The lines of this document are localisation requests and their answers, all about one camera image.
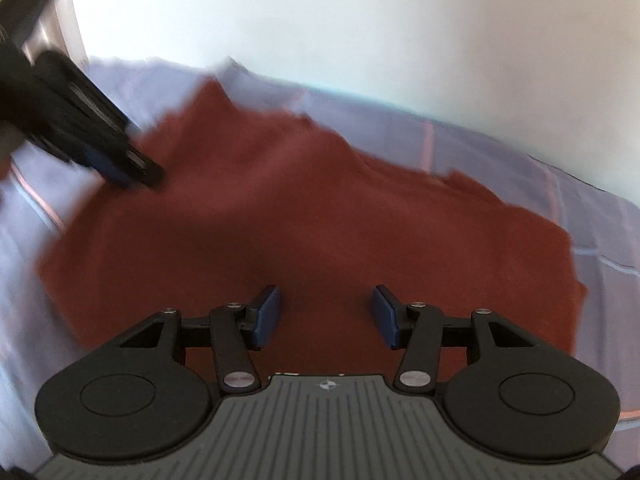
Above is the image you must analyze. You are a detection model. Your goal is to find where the maroon long-sleeve sweater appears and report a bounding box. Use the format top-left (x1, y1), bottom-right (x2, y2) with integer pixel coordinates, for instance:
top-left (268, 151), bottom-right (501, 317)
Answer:
top-left (39, 80), bottom-right (586, 376)

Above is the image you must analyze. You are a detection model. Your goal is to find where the blue plaid bed sheet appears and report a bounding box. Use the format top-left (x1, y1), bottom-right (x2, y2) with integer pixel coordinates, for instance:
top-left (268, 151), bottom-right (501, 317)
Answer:
top-left (1, 61), bottom-right (639, 470)

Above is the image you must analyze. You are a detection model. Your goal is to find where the white bedside furniture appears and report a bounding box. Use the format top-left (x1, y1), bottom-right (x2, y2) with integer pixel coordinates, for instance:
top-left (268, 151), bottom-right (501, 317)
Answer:
top-left (35, 0), bottom-right (88, 66)

